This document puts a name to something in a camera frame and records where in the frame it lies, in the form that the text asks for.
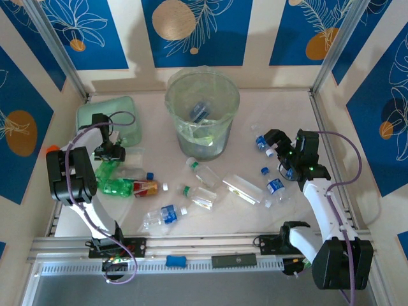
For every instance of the aluminium frame post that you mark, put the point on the aluminium frame post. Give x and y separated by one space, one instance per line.
58 48
339 48

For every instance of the red and yellow can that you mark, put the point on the red and yellow can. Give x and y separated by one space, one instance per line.
145 188

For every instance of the green plastic bottle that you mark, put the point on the green plastic bottle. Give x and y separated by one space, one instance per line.
116 188

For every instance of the black rectangular bar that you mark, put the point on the black rectangular bar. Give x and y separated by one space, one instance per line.
234 259

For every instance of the clear plastic zip packet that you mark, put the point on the clear plastic zip packet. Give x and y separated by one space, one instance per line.
135 156

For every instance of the clear plastic bin liner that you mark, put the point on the clear plastic bin liner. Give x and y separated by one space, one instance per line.
186 129

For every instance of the mint green medicine bag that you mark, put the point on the mint green medicine bag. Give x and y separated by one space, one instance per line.
126 108

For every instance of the loose white bottle cap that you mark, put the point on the loose white bottle cap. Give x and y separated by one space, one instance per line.
165 186

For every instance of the loose blue bottle cap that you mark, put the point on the loose blue bottle cap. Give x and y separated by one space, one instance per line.
265 171

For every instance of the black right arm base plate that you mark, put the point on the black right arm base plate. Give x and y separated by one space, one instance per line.
267 243

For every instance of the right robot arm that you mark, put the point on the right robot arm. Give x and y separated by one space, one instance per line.
328 216

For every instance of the clear bottle with blue cap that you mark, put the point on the clear bottle with blue cap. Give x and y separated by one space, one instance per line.
134 173

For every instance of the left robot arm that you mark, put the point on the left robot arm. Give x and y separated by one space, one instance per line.
70 178

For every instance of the clear rectangular plastic box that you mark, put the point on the clear rectangular plastic box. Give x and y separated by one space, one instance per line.
242 188

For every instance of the clear bottle with green cap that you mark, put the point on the clear bottle with green cap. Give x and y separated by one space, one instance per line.
199 196
204 173

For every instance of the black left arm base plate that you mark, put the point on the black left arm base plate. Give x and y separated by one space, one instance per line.
137 247

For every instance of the aluminium mounting rail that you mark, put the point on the aluminium mounting rail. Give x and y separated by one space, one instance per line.
197 243

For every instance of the clear bin with green liner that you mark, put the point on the clear bin with green liner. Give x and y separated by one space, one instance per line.
204 153

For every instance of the pill bottle with orange cap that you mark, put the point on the pill bottle with orange cap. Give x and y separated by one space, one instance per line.
52 148

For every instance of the blue foam block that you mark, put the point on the blue foam block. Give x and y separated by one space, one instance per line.
175 260

